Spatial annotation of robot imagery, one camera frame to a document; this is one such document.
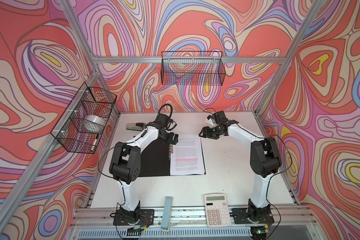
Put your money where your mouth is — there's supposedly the blue folder black inside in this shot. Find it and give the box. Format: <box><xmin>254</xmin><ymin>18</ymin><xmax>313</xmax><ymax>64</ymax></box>
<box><xmin>136</xmin><ymin>134</ymin><xmax>207</xmax><ymax>178</ymax></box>

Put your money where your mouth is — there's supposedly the printed paper sheet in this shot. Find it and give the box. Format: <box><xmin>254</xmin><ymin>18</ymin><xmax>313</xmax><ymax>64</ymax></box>
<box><xmin>170</xmin><ymin>134</ymin><xmax>206</xmax><ymax>176</ymax></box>

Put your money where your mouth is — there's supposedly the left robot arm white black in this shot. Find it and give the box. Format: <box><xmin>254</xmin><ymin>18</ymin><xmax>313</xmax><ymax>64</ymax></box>
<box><xmin>109</xmin><ymin>121</ymin><xmax>178</xmax><ymax>217</ymax></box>

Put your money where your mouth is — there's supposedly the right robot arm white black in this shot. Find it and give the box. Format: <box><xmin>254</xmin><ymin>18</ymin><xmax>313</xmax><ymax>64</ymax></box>
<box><xmin>199</xmin><ymin>120</ymin><xmax>282</xmax><ymax>223</ymax></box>

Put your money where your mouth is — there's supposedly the grey black stapler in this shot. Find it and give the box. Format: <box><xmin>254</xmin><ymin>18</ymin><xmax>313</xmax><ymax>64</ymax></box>
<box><xmin>126</xmin><ymin>123</ymin><xmax>146</xmax><ymax>131</ymax></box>

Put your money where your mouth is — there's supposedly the grey tape roll in basket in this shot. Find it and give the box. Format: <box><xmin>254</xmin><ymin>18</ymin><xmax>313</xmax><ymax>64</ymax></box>
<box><xmin>85</xmin><ymin>115</ymin><xmax>106</xmax><ymax>127</ymax></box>

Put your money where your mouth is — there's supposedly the marker pen in basket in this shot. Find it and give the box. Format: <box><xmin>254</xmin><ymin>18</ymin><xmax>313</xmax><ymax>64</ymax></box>
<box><xmin>90</xmin><ymin>138</ymin><xmax>99</xmax><ymax>153</ymax></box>

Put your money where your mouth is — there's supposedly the pink white calculator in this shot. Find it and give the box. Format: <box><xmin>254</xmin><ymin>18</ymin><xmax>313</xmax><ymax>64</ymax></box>
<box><xmin>204</xmin><ymin>194</ymin><xmax>232</xmax><ymax>228</ymax></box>

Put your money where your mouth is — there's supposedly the light blue eraser bar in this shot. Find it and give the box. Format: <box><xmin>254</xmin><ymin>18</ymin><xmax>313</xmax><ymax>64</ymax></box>
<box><xmin>161</xmin><ymin>196</ymin><xmax>173</xmax><ymax>232</ymax></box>

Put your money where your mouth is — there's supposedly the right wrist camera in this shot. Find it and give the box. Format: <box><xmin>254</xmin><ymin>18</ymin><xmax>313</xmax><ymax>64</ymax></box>
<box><xmin>207</xmin><ymin>111</ymin><xmax>228</xmax><ymax>128</ymax></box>

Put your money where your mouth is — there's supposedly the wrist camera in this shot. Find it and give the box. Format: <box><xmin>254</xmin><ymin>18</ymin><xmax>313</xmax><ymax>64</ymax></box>
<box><xmin>207</xmin><ymin>111</ymin><xmax>228</xmax><ymax>128</ymax></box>
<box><xmin>154</xmin><ymin>113</ymin><xmax>177</xmax><ymax>131</ymax></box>

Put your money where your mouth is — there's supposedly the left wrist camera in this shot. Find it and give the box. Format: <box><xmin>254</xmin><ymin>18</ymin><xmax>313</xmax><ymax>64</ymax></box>
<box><xmin>154</xmin><ymin>113</ymin><xmax>177</xmax><ymax>131</ymax></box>

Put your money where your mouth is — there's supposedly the black wire basket back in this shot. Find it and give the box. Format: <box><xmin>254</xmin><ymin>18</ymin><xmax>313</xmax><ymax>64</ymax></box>
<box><xmin>161</xmin><ymin>50</ymin><xmax>226</xmax><ymax>86</ymax></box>

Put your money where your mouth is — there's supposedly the black wire basket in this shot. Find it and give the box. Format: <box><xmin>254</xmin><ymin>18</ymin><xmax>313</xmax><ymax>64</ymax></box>
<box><xmin>51</xmin><ymin>84</ymin><xmax>117</xmax><ymax>154</ymax></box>
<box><xmin>161</xmin><ymin>50</ymin><xmax>226</xmax><ymax>86</ymax></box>

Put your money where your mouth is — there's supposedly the black wire basket left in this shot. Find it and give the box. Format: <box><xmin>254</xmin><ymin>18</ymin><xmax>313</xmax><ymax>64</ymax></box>
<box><xmin>51</xmin><ymin>84</ymin><xmax>117</xmax><ymax>154</ymax></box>

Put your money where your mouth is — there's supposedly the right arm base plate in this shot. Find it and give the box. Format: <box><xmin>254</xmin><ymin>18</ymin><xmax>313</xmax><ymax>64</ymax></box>
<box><xmin>232</xmin><ymin>206</ymin><xmax>275</xmax><ymax>225</ymax></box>

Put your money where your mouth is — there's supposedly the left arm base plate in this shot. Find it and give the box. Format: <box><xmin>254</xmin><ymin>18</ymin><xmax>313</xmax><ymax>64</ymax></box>
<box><xmin>110</xmin><ymin>209</ymin><xmax>155</xmax><ymax>227</ymax></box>

